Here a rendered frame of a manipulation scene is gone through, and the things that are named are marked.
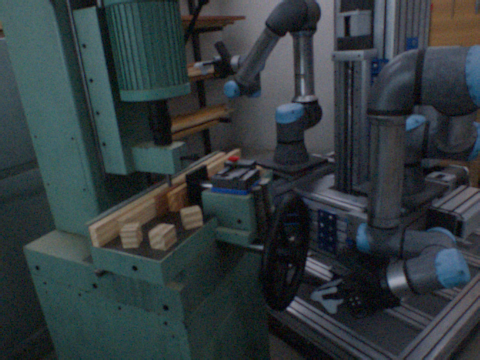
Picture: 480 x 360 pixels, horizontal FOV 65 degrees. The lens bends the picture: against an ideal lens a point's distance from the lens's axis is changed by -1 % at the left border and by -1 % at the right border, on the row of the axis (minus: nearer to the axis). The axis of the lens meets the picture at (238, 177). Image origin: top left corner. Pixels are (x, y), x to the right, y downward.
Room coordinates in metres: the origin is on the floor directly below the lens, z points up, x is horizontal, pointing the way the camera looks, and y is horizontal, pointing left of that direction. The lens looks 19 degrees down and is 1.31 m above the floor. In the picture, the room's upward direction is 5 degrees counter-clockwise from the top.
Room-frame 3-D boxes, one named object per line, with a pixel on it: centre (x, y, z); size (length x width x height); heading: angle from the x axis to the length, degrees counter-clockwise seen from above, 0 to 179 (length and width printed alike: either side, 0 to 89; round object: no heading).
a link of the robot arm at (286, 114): (1.55, -0.24, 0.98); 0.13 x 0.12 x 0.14; 142
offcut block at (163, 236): (0.75, 0.18, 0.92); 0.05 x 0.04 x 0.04; 155
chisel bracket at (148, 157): (1.00, 0.21, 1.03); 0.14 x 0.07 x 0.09; 61
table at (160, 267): (0.97, 0.08, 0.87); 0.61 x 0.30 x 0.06; 151
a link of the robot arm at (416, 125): (1.15, -0.54, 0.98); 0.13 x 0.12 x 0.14; 59
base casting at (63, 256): (1.05, 0.30, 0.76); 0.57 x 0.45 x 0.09; 61
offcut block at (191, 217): (0.83, 0.12, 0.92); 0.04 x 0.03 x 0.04; 112
